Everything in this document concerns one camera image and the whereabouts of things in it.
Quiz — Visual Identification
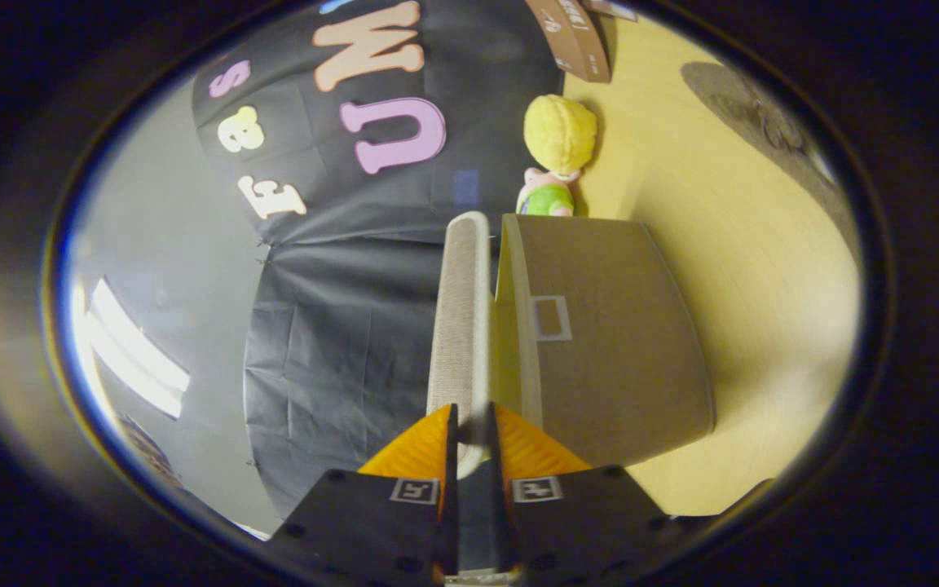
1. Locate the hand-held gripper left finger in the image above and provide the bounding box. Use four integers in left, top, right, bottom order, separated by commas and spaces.
270, 404, 461, 586

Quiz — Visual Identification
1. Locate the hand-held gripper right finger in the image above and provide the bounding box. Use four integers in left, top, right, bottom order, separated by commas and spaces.
484, 402, 672, 586

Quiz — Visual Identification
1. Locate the beige fabric storage box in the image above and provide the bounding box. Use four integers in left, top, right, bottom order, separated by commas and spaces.
426, 210, 716, 482

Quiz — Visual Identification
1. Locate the ceiling light panel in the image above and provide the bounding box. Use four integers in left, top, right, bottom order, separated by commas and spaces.
85, 277, 192, 419

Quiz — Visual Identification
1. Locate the plush doll with yellow hair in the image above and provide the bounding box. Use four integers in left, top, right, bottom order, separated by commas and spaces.
516, 94, 599, 218

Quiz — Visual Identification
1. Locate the brown hardcover book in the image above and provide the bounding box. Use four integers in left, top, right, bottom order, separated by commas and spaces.
524, 0, 613, 84

